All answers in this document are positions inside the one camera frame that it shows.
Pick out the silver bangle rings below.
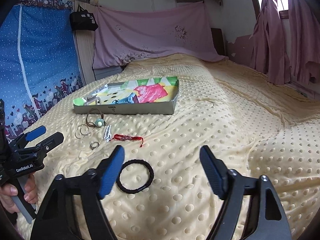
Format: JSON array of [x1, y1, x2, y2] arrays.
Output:
[[74, 124, 92, 139]]

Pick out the brown cord bead necklace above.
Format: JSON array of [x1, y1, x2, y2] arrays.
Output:
[[85, 108, 107, 129]]

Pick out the silver rhinestone hair clip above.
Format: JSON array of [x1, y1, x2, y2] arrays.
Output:
[[103, 125, 112, 142]]

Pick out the beige hair claw clip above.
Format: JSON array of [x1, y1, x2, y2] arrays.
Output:
[[84, 95, 101, 106]]

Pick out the red braided bracelet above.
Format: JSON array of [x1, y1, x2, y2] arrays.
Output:
[[110, 134, 145, 148]]

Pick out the black hair tie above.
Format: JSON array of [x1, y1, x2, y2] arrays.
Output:
[[115, 159, 155, 195]]

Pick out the person left hand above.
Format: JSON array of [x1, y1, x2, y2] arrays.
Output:
[[0, 173, 38, 213]]

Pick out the blue dotted fabric wardrobe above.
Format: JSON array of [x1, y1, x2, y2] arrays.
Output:
[[1, 0, 83, 141]]

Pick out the yellow dotted bed blanket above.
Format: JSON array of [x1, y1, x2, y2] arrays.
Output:
[[35, 54, 319, 239]]

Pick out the grey bedside cabinet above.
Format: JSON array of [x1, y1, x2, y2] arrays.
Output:
[[93, 66, 124, 80]]

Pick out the grey tray with colourful lining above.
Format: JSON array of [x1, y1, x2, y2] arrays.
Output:
[[73, 76, 179, 115]]

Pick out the black tote bag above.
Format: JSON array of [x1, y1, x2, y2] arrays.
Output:
[[69, 5, 98, 31]]

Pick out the pink sheet on headboard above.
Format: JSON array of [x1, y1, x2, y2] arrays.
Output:
[[93, 2, 225, 69]]

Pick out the pink window curtain left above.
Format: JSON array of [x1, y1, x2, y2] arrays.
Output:
[[250, 0, 291, 85]]

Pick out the pink window curtain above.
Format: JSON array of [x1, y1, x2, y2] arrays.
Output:
[[288, 0, 319, 85], [250, 0, 291, 85]]

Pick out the pink window curtain right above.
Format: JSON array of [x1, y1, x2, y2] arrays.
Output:
[[288, 0, 319, 85]]

